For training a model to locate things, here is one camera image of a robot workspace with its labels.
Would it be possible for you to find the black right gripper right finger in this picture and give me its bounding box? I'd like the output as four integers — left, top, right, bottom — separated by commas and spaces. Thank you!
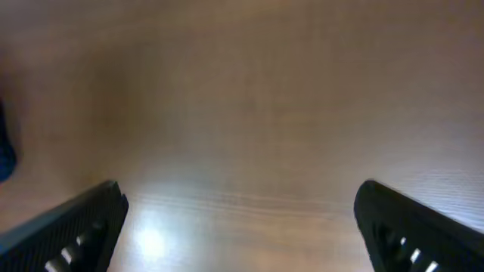
354, 180, 483, 271

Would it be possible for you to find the dark green t-shirt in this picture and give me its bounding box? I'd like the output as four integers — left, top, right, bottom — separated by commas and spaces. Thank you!
0, 104, 17, 183

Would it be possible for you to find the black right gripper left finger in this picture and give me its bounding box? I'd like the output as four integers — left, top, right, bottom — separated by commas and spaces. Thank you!
1, 181, 129, 271

